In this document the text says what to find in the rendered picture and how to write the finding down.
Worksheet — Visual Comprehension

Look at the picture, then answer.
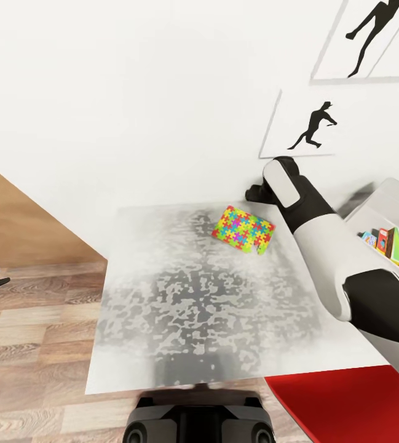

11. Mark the jigsaw puzzle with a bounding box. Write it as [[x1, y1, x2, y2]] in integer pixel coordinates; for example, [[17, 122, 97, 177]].
[[211, 205, 275, 255]]

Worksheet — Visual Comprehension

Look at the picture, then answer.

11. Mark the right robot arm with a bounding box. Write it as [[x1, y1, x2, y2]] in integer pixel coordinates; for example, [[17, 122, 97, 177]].
[[243, 156, 399, 372]]

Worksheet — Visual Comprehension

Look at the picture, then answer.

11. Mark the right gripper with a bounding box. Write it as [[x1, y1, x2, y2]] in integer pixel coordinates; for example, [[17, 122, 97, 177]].
[[243, 185, 276, 205]]

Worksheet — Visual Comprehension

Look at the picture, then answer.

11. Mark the board game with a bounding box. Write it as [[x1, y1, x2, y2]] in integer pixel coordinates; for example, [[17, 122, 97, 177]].
[[376, 228, 399, 266], [359, 231, 385, 250]]

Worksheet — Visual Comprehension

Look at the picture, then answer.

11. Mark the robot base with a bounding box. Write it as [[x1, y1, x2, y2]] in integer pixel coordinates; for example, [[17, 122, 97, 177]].
[[122, 397, 275, 443]]

